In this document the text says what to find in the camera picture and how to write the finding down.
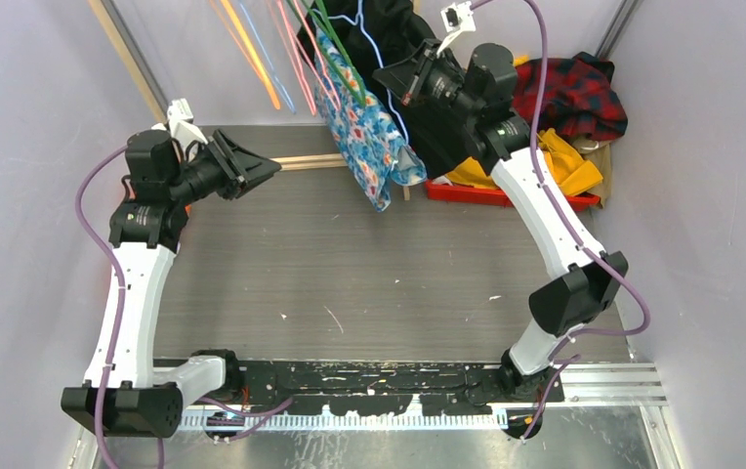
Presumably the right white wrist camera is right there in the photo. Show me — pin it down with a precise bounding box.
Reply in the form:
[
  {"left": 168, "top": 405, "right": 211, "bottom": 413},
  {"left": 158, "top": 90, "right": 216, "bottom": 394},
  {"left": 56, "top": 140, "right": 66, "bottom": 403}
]
[{"left": 436, "top": 1, "right": 476, "bottom": 57}]

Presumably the black pleated skirt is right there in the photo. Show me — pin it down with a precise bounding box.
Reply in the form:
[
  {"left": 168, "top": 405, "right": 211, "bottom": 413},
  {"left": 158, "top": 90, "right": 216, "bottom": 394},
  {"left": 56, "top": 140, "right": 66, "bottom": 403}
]
[{"left": 298, "top": 0, "right": 497, "bottom": 181}]

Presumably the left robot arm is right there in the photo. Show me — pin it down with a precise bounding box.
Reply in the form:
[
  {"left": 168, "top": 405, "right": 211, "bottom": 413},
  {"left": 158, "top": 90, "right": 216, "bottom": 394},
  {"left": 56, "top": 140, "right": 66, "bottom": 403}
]
[{"left": 61, "top": 129, "right": 281, "bottom": 439}]

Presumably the green hanger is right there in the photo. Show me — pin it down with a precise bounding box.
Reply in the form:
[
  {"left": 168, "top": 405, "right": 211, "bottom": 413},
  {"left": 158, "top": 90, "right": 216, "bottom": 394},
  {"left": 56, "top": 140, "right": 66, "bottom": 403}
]
[{"left": 287, "top": 0, "right": 367, "bottom": 108}]

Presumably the red plastic bin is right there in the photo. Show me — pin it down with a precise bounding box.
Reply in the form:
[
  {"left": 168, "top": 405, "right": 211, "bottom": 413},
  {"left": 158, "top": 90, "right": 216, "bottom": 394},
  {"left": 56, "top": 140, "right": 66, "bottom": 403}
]
[{"left": 424, "top": 181, "right": 601, "bottom": 212}]

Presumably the aluminium frame post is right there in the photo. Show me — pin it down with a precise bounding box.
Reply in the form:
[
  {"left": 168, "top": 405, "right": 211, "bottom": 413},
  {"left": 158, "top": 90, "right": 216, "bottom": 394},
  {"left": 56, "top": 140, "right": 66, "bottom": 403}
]
[{"left": 89, "top": 0, "right": 169, "bottom": 124}]

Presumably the tan garment in bin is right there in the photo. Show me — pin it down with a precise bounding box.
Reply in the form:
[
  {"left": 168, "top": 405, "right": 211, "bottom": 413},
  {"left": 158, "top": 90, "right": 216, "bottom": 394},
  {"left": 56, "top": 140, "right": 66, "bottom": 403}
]
[{"left": 571, "top": 137, "right": 613, "bottom": 209}]

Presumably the wooden clothes rack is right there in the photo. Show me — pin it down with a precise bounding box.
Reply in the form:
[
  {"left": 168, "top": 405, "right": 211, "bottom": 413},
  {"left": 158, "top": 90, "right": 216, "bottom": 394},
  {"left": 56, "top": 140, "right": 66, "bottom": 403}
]
[{"left": 85, "top": 0, "right": 429, "bottom": 202}]

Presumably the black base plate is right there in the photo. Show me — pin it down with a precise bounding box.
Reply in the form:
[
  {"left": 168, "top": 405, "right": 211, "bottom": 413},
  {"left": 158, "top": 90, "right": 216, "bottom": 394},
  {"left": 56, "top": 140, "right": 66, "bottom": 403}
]
[{"left": 182, "top": 360, "right": 565, "bottom": 419}]

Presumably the yellow garment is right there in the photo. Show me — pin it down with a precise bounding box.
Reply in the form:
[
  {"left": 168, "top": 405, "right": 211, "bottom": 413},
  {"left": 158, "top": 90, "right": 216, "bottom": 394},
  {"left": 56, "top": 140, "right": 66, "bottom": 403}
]
[{"left": 443, "top": 54, "right": 605, "bottom": 198}]

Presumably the blue hanger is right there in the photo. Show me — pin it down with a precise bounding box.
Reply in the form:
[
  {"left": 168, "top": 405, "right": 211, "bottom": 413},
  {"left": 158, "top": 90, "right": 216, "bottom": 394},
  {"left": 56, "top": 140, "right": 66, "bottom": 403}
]
[
  {"left": 237, "top": 0, "right": 297, "bottom": 114},
  {"left": 324, "top": 1, "right": 413, "bottom": 146}
]

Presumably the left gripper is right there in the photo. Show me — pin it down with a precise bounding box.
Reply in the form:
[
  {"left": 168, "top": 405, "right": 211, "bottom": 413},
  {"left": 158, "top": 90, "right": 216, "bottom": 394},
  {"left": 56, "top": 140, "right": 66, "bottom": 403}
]
[{"left": 166, "top": 130, "right": 280, "bottom": 206}]

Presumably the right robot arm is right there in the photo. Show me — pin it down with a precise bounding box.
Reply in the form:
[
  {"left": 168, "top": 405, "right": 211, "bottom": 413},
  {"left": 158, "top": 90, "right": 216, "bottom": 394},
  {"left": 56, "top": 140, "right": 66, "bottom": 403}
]
[{"left": 372, "top": 40, "right": 628, "bottom": 402}]

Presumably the orange hanger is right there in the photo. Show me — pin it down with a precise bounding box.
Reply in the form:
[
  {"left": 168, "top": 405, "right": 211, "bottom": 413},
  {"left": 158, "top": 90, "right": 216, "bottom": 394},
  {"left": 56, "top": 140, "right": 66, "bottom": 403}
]
[{"left": 209, "top": 0, "right": 281, "bottom": 110}]

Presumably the red plaid shirt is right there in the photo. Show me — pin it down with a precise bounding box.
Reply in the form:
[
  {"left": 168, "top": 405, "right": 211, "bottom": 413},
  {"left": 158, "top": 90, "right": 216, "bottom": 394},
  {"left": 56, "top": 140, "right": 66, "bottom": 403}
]
[{"left": 538, "top": 52, "right": 628, "bottom": 142}]

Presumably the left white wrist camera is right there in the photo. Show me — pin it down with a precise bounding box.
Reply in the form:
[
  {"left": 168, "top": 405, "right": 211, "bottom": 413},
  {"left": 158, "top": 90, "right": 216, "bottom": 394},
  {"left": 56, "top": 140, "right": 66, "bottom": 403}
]
[{"left": 166, "top": 98, "right": 208, "bottom": 149}]

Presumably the pink hanger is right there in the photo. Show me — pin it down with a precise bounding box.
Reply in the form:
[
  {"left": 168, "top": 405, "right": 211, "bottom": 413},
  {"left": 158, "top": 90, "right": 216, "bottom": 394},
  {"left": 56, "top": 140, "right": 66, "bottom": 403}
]
[{"left": 267, "top": 1, "right": 339, "bottom": 116}]

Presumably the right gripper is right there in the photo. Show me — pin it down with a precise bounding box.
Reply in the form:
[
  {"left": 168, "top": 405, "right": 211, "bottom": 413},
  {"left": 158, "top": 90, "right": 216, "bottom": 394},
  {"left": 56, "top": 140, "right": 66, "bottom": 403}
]
[{"left": 374, "top": 39, "right": 481, "bottom": 123}]

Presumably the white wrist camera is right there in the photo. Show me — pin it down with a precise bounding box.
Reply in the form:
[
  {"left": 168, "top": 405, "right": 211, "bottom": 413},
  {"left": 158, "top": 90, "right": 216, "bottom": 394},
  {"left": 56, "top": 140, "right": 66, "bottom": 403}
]
[
  {"left": 166, "top": 98, "right": 208, "bottom": 149},
  {"left": 436, "top": 1, "right": 476, "bottom": 57}
]

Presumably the blue patterned garment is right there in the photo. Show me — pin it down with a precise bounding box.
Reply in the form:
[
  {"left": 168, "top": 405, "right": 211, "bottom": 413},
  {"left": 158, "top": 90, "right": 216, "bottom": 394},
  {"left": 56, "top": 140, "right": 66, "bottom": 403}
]
[{"left": 314, "top": 30, "right": 428, "bottom": 212}]

